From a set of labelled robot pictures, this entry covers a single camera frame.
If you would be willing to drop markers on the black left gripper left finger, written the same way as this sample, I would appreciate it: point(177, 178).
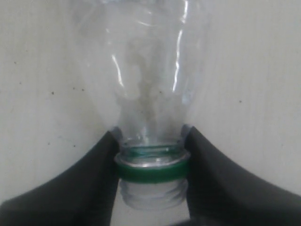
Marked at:
point(83, 195)

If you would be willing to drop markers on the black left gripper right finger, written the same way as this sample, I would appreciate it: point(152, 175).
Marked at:
point(222, 193)

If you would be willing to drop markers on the clear plastic bottle green label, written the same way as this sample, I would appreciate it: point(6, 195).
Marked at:
point(141, 61)

